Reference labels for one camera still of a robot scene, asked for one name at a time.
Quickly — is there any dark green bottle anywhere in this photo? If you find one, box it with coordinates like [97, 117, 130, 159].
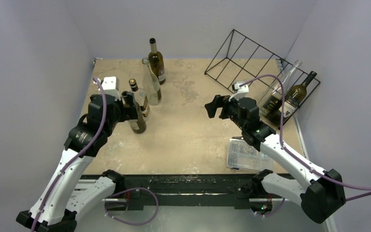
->
[122, 91, 146, 134]
[267, 71, 317, 127]

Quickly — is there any clear glass bottle short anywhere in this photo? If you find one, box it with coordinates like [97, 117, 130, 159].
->
[257, 60, 302, 117]

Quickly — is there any dark green bottle front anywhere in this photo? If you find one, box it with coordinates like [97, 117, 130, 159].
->
[267, 71, 317, 127]

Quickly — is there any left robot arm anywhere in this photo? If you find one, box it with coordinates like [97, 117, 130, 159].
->
[16, 91, 140, 232]

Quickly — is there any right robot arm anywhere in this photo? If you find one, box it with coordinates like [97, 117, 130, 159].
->
[204, 95, 346, 224]

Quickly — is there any clear square bottle gold cap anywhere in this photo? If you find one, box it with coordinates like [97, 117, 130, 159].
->
[128, 78, 150, 120]

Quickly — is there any tall clear glass bottle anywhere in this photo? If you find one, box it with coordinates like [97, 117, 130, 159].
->
[142, 57, 162, 105]

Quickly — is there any dark bottle at back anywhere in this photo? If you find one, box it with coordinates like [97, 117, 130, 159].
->
[148, 38, 166, 85]

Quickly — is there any clear plastic screw box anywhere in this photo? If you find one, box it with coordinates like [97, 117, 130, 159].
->
[226, 137, 274, 171]

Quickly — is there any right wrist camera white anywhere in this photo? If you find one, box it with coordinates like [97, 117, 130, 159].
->
[228, 81, 249, 102]

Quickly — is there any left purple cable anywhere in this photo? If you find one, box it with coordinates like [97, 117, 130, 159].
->
[30, 76, 108, 232]

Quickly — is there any purple cable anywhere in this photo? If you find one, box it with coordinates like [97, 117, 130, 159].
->
[30, 76, 108, 232]
[240, 74, 371, 203]

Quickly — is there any black wire wine rack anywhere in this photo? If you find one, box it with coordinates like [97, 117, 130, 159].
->
[204, 29, 321, 123]

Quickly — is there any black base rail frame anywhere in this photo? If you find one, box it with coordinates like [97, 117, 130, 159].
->
[73, 174, 308, 212]

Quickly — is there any purple cable loop below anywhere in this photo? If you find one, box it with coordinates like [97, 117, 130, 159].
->
[104, 187, 159, 227]

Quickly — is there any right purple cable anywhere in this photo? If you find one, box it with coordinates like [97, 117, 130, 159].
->
[240, 74, 371, 203]

